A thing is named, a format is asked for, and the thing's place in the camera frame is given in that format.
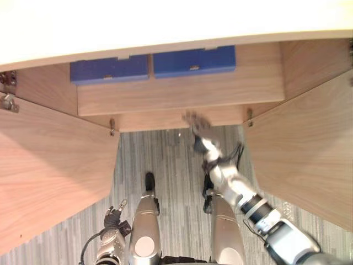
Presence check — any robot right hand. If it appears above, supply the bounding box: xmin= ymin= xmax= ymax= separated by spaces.
xmin=181 ymin=110 xmax=213 ymax=136

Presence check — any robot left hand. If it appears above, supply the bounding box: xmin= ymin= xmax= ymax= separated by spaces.
xmin=104 ymin=198 xmax=129 ymax=230

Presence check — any wooden cabinet shelf board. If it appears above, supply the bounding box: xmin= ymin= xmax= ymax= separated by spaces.
xmin=77 ymin=74 xmax=285 ymax=117

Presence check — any blue file folder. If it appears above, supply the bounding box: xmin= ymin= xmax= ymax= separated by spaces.
xmin=69 ymin=54 xmax=151 ymax=86
xmin=152 ymin=45 xmax=237 ymax=80

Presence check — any wooden cabinet door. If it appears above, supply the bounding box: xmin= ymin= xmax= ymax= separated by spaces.
xmin=0 ymin=91 xmax=121 ymax=255
xmin=242 ymin=72 xmax=353 ymax=233

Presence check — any light wood office cabinet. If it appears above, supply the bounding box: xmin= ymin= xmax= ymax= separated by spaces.
xmin=0 ymin=0 xmax=353 ymax=133

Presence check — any silver robot left leg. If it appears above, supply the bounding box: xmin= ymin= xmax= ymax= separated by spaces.
xmin=127 ymin=189 xmax=162 ymax=265

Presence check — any silver robot leg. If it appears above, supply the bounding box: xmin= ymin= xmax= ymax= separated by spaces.
xmin=203 ymin=187 xmax=248 ymax=265
xmin=127 ymin=189 xmax=162 ymax=265

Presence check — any dark robot left foot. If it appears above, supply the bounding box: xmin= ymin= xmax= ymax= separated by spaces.
xmin=145 ymin=172 xmax=156 ymax=192

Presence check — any dark robot foot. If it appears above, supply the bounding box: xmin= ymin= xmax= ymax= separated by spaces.
xmin=203 ymin=175 xmax=215 ymax=197
xmin=145 ymin=172 xmax=156 ymax=192

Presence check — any dark robot right foot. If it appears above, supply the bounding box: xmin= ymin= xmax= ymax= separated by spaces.
xmin=203 ymin=175 xmax=215 ymax=197

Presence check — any dark robot pelvis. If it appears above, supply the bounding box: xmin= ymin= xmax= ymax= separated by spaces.
xmin=159 ymin=255 xmax=216 ymax=265

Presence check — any silver robot right leg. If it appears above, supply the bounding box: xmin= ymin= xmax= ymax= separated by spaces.
xmin=203 ymin=187 xmax=248 ymax=265

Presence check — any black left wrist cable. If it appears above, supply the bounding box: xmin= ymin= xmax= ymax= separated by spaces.
xmin=79 ymin=230 xmax=105 ymax=263

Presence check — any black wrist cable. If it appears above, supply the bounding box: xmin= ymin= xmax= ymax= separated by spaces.
xmin=79 ymin=230 xmax=105 ymax=263
xmin=227 ymin=141 xmax=245 ymax=167

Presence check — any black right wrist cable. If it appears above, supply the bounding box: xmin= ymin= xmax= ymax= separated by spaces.
xmin=227 ymin=141 xmax=245 ymax=167

